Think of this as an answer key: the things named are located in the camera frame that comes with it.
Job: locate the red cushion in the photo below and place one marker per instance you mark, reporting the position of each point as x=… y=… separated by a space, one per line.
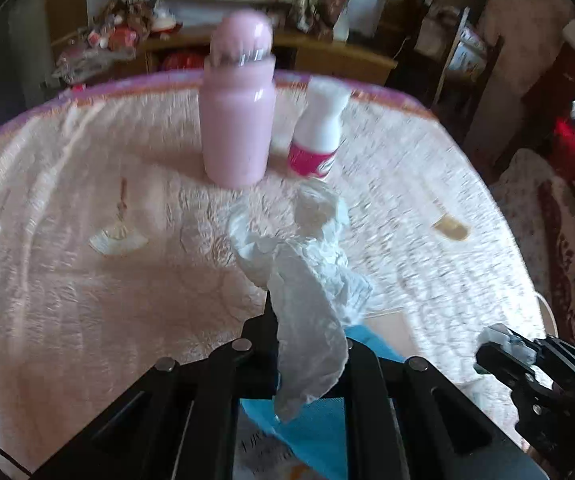
x=562 y=156

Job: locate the pink quilted table cover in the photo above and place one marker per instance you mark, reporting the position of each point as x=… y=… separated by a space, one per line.
x=113 y=247

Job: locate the floral covered sofa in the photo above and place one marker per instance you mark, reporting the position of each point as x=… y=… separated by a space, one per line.
x=539 y=206

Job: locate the pink thermos bottle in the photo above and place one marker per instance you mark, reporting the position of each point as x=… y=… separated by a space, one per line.
x=237 y=100

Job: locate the wooden chair with boxes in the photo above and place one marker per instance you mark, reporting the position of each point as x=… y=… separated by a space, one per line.
x=442 y=61

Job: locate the blue wet wipes pack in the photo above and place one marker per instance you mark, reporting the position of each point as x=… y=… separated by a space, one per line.
x=317 y=435

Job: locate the white tissue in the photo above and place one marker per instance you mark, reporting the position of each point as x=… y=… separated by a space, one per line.
x=314 y=294

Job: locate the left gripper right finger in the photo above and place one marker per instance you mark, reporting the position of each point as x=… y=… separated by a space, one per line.
x=408 y=421

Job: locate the white pink-labelled pill bottle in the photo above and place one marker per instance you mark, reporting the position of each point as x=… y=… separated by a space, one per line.
x=318 y=132

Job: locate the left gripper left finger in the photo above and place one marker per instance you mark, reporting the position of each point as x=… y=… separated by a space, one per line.
x=177 y=421

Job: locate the white orange patterned packet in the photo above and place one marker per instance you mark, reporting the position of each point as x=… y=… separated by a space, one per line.
x=260 y=456

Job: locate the plastic bags with snacks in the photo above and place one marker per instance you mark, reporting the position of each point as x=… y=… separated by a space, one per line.
x=95 y=50

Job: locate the cream round trash bin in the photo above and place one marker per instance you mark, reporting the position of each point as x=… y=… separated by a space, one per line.
x=547 y=315

